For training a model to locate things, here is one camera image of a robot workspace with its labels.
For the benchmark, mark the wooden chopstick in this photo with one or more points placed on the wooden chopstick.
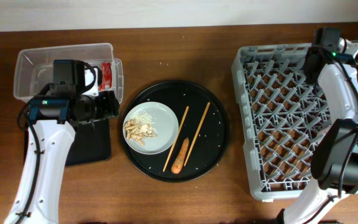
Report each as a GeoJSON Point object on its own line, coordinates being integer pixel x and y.
{"type": "Point", "coordinates": [175, 140]}
{"type": "Point", "coordinates": [197, 133]}

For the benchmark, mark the carrot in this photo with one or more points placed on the carrot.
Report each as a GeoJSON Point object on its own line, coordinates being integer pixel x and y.
{"type": "Point", "coordinates": [179, 161]}

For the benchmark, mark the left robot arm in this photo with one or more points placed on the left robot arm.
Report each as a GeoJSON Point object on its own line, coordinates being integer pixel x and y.
{"type": "Point", "coordinates": [71, 113]}

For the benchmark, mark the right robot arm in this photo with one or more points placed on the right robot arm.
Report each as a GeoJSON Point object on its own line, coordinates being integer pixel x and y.
{"type": "Point", "coordinates": [332, 63]}

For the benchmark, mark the grey dishwasher rack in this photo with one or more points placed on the grey dishwasher rack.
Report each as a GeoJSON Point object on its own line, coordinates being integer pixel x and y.
{"type": "Point", "coordinates": [282, 117]}

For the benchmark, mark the grey plate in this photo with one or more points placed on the grey plate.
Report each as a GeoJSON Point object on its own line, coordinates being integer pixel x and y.
{"type": "Point", "coordinates": [165, 123]}

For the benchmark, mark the black round tray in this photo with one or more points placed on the black round tray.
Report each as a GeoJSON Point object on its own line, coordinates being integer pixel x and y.
{"type": "Point", "coordinates": [212, 139]}

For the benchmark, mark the peanut and rice scraps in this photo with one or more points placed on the peanut and rice scraps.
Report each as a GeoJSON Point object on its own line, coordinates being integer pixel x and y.
{"type": "Point", "coordinates": [139, 127]}

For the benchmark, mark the red wrapper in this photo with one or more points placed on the red wrapper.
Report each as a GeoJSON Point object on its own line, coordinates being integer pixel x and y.
{"type": "Point", "coordinates": [106, 76]}

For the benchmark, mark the black rectangular tray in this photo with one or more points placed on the black rectangular tray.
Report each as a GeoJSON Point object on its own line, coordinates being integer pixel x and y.
{"type": "Point", "coordinates": [57, 145]}

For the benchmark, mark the crumpled white tissue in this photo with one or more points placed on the crumpled white tissue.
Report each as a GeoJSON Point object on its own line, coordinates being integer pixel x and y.
{"type": "Point", "coordinates": [89, 78]}

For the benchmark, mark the clear plastic bin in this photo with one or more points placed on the clear plastic bin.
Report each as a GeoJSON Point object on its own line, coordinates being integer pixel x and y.
{"type": "Point", "coordinates": [34, 67]}

